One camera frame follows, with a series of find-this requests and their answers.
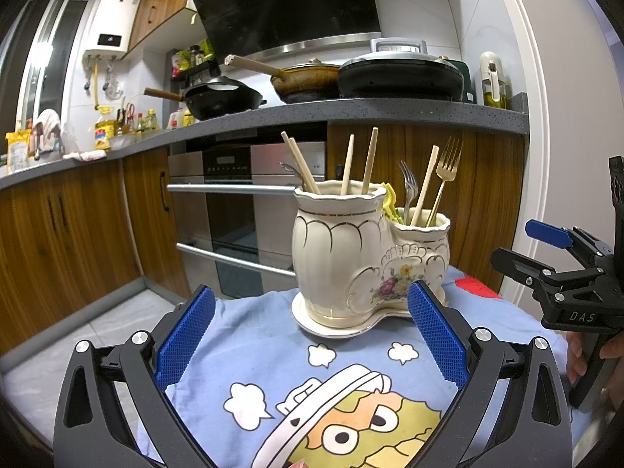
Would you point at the gold fork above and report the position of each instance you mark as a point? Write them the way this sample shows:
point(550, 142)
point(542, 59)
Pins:
point(451, 156)

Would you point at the row of seasoning bottles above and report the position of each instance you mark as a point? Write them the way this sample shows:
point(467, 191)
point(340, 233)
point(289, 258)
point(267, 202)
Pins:
point(141, 122)

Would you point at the white water heater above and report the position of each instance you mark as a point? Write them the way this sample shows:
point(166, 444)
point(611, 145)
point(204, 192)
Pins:
point(109, 19)

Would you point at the wooden upper cabinets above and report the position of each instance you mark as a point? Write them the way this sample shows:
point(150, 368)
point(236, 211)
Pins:
point(165, 5)

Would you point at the yellow food bag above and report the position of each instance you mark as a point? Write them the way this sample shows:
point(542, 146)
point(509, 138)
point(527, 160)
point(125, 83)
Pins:
point(17, 153)

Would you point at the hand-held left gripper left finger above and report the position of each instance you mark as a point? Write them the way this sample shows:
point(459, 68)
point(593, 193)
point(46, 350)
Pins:
point(183, 341)

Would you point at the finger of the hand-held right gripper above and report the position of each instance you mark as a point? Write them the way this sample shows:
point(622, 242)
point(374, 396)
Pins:
point(526, 268)
point(548, 233)

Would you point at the wooden chopstick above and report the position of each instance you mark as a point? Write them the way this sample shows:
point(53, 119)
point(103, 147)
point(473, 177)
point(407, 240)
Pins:
point(347, 165)
point(370, 161)
point(425, 180)
point(295, 158)
point(304, 165)

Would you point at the black range hood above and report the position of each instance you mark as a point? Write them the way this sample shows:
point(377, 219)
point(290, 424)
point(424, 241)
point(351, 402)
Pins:
point(292, 5)

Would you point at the black electric griddle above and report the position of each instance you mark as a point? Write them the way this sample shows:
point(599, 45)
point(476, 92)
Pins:
point(399, 75)

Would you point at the silver fork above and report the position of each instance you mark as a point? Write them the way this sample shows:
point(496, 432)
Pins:
point(415, 183)
point(405, 175)

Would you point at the white ceramic saucer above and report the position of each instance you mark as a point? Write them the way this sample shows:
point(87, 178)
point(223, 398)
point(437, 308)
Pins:
point(336, 332)

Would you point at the green kitchen appliance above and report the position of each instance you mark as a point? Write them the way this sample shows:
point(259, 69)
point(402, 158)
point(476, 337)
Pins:
point(465, 83)

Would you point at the blue cartoon printed cloth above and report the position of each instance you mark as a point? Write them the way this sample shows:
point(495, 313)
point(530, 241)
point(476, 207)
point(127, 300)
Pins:
point(351, 380)

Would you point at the person's right hand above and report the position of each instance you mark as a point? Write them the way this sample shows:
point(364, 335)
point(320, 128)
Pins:
point(576, 358)

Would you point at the yellow cooking oil bottle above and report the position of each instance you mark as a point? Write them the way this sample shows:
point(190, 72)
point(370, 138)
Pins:
point(103, 134)

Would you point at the wooden cabinets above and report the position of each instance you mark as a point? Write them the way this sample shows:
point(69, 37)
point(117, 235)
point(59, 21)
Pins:
point(165, 5)
point(73, 243)

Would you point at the floral ceramic utensil holder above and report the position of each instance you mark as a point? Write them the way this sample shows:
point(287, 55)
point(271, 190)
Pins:
point(331, 253)

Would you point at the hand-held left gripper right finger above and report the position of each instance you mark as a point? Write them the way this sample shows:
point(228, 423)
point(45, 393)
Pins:
point(438, 336)

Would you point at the wall spice rack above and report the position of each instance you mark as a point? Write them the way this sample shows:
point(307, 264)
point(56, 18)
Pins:
point(192, 66)

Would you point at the grey kitchen countertop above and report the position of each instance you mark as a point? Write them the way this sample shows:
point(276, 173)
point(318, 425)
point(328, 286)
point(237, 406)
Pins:
point(292, 117)

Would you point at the built-in steel oven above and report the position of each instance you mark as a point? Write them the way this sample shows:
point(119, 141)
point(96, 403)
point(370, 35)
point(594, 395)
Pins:
point(234, 214)

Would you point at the white dish cloth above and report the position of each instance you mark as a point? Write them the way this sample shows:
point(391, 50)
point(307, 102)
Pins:
point(87, 155)

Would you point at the wooden lower cabinets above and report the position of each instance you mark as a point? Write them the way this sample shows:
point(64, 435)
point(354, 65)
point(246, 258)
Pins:
point(73, 243)

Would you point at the brown lidded pan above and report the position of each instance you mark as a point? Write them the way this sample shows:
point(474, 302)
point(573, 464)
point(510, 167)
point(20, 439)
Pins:
point(307, 80)

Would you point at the white oil dispenser bottle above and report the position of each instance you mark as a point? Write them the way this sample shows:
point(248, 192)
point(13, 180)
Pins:
point(492, 78)

